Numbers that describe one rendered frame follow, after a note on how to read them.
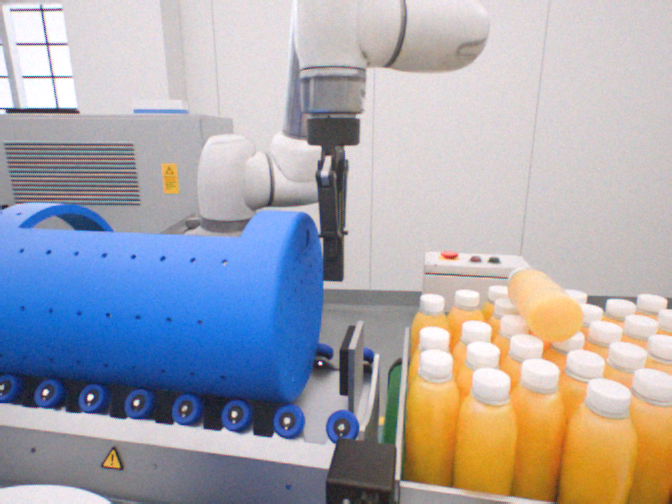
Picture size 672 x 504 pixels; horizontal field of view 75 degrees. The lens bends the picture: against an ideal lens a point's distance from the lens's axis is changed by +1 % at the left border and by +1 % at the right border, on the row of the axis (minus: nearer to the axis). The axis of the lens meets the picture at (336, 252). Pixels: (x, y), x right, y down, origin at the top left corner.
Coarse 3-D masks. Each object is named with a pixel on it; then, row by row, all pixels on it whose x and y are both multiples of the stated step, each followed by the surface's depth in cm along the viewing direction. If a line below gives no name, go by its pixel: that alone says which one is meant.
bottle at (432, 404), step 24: (432, 384) 52; (408, 408) 54; (432, 408) 51; (456, 408) 52; (408, 432) 54; (432, 432) 52; (408, 456) 55; (432, 456) 53; (408, 480) 56; (432, 480) 54
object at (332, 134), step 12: (312, 120) 58; (324, 120) 57; (336, 120) 57; (348, 120) 58; (312, 132) 59; (324, 132) 58; (336, 132) 58; (348, 132) 58; (312, 144) 60; (324, 144) 58; (336, 144) 58; (348, 144) 59; (324, 156) 58; (336, 156) 58; (336, 168) 59; (336, 180) 60
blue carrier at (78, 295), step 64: (0, 256) 61; (64, 256) 59; (128, 256) 58; (192, 256) 56; (256, 256) 55; (320, 256) 76; (0, 320) 60; (64, 320) 58; (128, 320) 56; (192, 320) 54; (256, 320) 53; (320, 320) 78; (128, 384) 64; (192, 384) 59; (256, 384) 56
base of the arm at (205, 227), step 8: (192, 224) 126; (200, 224) 124; (208, 224) 118; (216, 224) 117; (224, 224) 117; (232, 224) 117; (240, 224) 119; (192, 232) 119; (200, 232) 119; (208, 232) 118; (216, 232) 118; (224, 232) 118; (232, 232) 118; (240, 232) 119
